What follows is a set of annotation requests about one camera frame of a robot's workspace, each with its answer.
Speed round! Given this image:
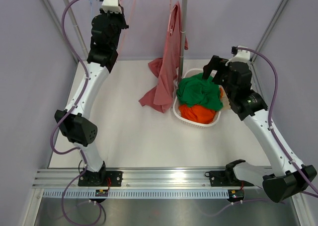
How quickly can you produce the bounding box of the green t shirt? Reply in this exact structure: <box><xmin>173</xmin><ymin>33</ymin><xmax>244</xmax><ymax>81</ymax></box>
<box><xmin>176</xmin><ymin>72</ymin><xmax>223</xmax><ymax>111</ymax></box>

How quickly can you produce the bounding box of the metal clothes rack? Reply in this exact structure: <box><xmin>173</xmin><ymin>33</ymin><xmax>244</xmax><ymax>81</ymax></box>
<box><xmin>61</xmin><ymin>0</ymin><xmax>187</xmax><ymax>83</ymax></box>

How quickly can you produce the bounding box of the aluminium mounting rail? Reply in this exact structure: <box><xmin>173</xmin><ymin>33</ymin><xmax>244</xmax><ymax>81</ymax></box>
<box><xmin>32</xmin><ymin>168</ymin><xmax>256</xmax><ymax>189</ymax></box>

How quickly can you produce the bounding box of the pink t shirt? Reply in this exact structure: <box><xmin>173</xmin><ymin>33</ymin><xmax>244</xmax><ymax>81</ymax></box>
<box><xmin>139</xmin><ymin>2</ymin><xmax>182</xmax><ymax>113</ymax></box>

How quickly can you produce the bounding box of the pink hanger of green shirt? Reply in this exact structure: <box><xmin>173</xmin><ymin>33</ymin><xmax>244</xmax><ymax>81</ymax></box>
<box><xmin>118</xmin><ymin>0</ymin><xmax>136</xmax><ymax>55</ymax></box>

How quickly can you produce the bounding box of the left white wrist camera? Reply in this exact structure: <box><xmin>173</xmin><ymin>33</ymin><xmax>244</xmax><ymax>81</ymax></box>
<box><xmin>101</xmin><ymin>0</ymin><xmax>123</xmax><ymax>14</ymax></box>

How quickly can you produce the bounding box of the orange t shirt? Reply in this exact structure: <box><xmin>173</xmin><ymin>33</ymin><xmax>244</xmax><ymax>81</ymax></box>
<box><xmin>178</xmin><ymin>104</ymin><xmax>217</xmax><ymax>124</ymax></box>

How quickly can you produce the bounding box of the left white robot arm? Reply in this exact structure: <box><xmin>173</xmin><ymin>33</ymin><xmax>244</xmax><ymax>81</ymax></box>
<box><xmin>55</xmin><ymin>5</ymin><xmax>128</xmax><ymax>186</ymax></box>

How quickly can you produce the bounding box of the beige t shirt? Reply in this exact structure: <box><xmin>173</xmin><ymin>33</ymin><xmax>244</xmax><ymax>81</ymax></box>
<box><xmin>219</xmin><ymin>86</ymin><xmax>231</xmax><ymax>111</ymax></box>

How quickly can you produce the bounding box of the white slotted cable duct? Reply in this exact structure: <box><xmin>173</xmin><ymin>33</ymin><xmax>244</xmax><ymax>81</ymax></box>
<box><xmin>43</xmin><ymin>189</ymin><xmax>229</xmax><ymax>199</ymax></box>

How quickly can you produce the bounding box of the white perforated laundry basket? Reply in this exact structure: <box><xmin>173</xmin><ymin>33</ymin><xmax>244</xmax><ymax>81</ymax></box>
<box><xmin>171</xmin><ymin>68</ymin><xmax>221</xmax><ymax>129</ymax></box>

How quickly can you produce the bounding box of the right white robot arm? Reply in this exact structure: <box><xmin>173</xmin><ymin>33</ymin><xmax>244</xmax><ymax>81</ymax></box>
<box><xmin>203</xmin><ymin>56</ymin><xmax>317</xmax><ymax>203</ymax></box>

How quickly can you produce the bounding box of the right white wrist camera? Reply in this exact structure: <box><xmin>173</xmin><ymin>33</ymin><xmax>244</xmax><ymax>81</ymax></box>
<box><xmin>225</xmin><ymin>46</ymin><xmax>250</xmax><ymax>66</ymax></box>

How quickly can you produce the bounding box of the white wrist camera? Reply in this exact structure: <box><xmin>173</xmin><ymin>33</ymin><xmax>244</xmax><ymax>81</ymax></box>
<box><xmin>225</xmin><ymin>46</ymin><xmax>250</xmax><ymax>66</ymax></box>
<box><xmin>101</xmin><ymin>0</ymin><xmax>123</xmax><ymax>14</ymax></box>

